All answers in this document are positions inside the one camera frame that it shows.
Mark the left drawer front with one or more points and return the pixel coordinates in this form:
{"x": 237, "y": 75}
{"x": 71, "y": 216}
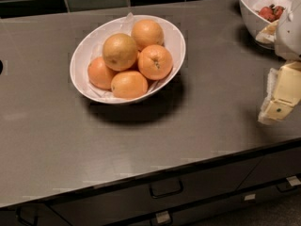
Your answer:
{"x": 31, "y": 214}

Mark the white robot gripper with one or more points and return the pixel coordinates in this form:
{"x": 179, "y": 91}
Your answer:
{"x": 290, "y": 35}

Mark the yellowish top orange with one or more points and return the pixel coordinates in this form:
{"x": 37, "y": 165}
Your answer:
{"x": 119, "y": 52}

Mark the right orange with stem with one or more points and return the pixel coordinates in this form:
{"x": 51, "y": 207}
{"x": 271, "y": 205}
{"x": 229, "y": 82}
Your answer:
{"x": 155, "y": 62}

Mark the right drawer front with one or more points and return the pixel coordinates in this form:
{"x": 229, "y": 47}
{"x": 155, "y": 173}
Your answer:
{"x": 274, "y": 166}

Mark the black drawer handle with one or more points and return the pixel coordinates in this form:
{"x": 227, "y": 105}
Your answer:
{"x": 165, "y": 188}

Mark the middle drawer front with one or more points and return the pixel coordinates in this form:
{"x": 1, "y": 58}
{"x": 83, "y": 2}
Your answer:
{"x": 136, "y": 201}

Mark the white bowl with strawberries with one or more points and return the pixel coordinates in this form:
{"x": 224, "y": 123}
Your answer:
{"x": 253, "y": 21}

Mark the red strawberries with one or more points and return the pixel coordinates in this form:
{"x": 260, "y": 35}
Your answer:
{"x": 271, "y": 13}

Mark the drawer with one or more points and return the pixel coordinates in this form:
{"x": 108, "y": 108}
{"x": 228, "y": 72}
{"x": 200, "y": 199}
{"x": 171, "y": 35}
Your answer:
{"x": 274, "y": 166}
{"x": 136, "y": 201}
{"x": 31, "y": 214}
{"x": 202, "y": 210}

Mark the lower drawer front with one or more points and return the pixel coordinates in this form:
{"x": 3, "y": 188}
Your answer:
{"x": 202, "y": 210}

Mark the white oval bowl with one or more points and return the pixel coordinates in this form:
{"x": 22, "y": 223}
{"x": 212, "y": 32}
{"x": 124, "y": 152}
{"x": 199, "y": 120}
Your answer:
{"x": 91, "y": 47}

